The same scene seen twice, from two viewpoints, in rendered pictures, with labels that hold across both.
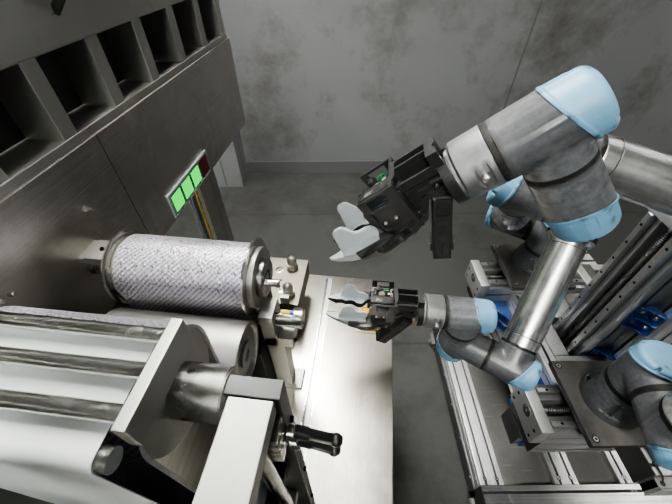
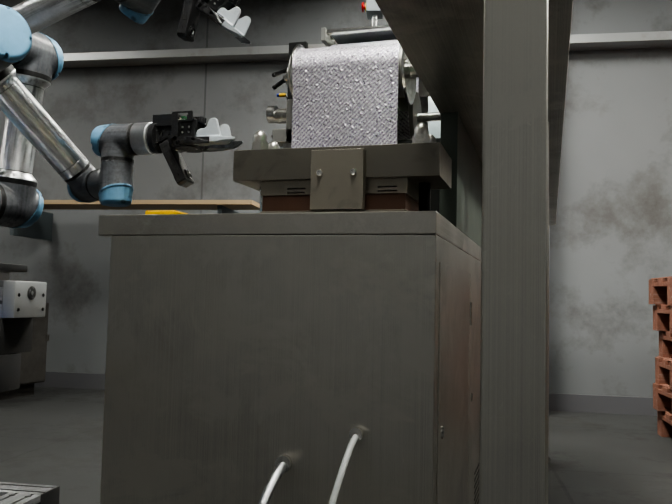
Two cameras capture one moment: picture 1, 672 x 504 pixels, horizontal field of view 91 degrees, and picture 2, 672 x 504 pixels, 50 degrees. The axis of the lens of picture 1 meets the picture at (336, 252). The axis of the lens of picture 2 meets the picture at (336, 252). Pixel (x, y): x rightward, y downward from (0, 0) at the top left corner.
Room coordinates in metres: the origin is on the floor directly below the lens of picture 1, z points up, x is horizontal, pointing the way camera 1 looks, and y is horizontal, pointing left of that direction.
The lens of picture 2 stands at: (1.98, 0.52, 0.75)
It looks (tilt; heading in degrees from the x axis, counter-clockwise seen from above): 4 degrees up; 190
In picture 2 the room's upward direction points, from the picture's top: 1 degrees clockwise
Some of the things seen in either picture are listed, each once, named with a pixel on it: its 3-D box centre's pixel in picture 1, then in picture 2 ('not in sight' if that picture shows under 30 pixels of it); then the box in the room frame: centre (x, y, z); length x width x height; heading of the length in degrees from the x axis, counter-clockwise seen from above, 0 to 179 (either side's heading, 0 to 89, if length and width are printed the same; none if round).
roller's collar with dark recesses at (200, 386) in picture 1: (205, 391); not in sight; (0.16, 0.15, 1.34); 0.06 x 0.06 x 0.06; 84
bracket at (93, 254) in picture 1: (100, 251); not in sight; (0.44, 0.44, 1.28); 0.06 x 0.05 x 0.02; 84
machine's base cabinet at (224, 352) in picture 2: not in sight; (398, 392); (-0.52, 0.30, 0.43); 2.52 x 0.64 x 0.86; 174
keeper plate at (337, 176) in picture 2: not in sight; (337, 179); (0.70, 0.29, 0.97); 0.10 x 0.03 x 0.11; 84
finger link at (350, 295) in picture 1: (348, 293); (214, 130); (0.48, -0.03, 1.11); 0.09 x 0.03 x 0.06; 75
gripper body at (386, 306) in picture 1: (394, 305); (178, 134); (0.44, -0.13, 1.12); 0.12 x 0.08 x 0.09; 84
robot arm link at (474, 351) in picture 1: (461, 341); (112, 183); (0.41, -0.30, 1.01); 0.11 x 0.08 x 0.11; 56
